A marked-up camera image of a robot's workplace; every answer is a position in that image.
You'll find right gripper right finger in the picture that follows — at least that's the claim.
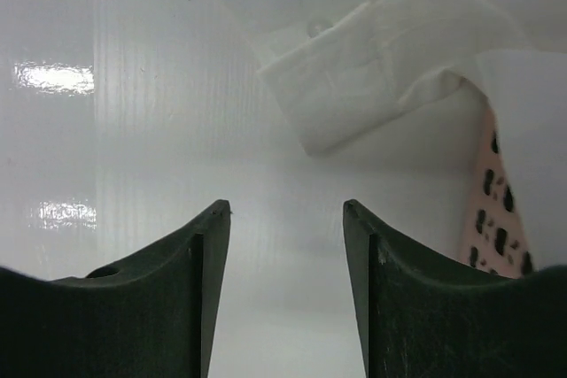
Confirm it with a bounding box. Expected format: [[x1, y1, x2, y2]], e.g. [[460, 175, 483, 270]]
[[343, 200, 566, 377]]

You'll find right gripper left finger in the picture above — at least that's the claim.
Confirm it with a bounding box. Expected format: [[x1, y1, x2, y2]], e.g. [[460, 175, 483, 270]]
[[1, 200, 231, 377]]

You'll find white shirt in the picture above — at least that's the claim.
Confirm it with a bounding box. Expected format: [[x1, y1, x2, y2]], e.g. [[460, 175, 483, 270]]
[[198, 0, 567, 273]]

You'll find pink laundry basket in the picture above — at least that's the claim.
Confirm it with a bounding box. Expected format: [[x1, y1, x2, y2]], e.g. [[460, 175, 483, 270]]
[[458, 107, 535, 279]]

